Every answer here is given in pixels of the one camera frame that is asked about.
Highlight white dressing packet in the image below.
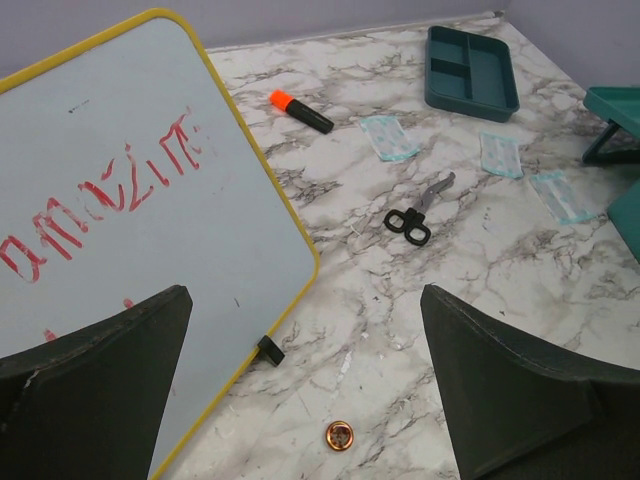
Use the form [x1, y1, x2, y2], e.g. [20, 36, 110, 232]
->
[359, 115, 420, 162]

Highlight black handled scissors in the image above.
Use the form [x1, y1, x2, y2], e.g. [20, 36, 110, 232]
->
[383, 172, 456, 247]

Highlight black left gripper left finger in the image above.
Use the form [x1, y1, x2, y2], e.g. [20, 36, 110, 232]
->
[1, 285, 193, 479]

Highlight yellow framed whiteboard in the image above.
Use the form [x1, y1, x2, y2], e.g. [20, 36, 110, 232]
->
[1, 8, 319, 479]

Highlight blue divided tray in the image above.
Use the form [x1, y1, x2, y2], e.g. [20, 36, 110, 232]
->
[424, 26, 520, 123]

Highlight orange black highlighter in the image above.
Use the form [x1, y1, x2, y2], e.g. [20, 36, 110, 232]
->
[269, 90, 334, 134]

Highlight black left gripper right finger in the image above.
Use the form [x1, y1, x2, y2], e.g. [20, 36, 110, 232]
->
[421, 285, 639, 479]

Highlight small clear teal packet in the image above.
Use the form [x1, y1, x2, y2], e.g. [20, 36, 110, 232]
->
[479, 132, 524, 179]

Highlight copper coin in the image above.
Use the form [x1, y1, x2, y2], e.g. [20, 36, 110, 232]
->
[325, 420, 355, 452]

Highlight black whiteboard clip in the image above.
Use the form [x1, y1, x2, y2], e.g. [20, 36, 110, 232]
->
[257, 335, 285, 367]

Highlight teal medicine box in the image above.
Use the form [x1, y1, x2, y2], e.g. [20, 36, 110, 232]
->
[582, 86, 639, 261]

